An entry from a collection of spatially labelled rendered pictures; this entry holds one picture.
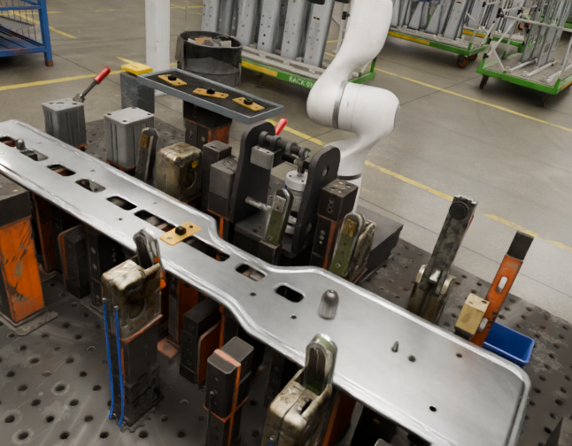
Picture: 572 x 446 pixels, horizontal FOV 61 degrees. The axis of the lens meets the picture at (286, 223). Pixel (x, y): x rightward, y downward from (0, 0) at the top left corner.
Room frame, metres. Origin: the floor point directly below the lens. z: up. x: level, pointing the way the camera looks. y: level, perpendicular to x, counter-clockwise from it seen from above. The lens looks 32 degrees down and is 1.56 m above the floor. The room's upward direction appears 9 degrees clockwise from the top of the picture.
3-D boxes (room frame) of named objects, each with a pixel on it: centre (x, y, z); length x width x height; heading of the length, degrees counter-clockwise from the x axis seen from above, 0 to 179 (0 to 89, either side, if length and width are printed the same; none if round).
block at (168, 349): (0.81, 0.20, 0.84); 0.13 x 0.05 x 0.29; 151
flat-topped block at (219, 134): (1.20, 0.24, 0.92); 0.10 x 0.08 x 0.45; 61
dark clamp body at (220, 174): (0.99, 0.14, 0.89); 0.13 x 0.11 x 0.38; 151
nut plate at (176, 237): (0.80, 0.20, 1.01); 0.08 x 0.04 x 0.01; 151
